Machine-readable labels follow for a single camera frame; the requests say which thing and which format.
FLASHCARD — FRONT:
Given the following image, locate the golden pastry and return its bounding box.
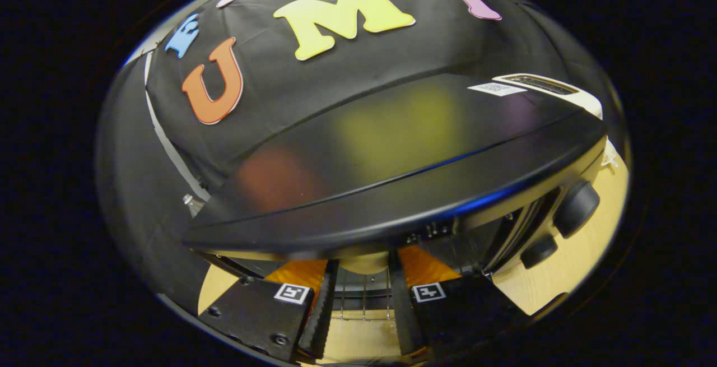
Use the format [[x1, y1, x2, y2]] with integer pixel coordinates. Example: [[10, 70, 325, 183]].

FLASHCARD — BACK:
[[338, 251, 391, 276]]

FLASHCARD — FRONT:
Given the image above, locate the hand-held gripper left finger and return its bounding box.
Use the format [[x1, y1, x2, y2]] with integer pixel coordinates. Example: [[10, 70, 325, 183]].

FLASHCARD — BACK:
[[197, 259, 340, 363]]

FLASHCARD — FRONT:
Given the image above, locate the white pop-up toaster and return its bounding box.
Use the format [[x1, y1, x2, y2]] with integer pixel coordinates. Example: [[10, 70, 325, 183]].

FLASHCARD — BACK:
[[493, 73, 621, 169]]

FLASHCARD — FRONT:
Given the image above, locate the black toaster oven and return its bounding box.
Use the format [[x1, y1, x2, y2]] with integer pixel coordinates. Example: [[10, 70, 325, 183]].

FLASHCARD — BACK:
[[182, 73, 608, 323]]

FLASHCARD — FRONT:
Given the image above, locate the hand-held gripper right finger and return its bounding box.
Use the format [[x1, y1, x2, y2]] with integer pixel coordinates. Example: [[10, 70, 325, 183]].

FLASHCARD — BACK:
[[388, 245, 527, 356]]

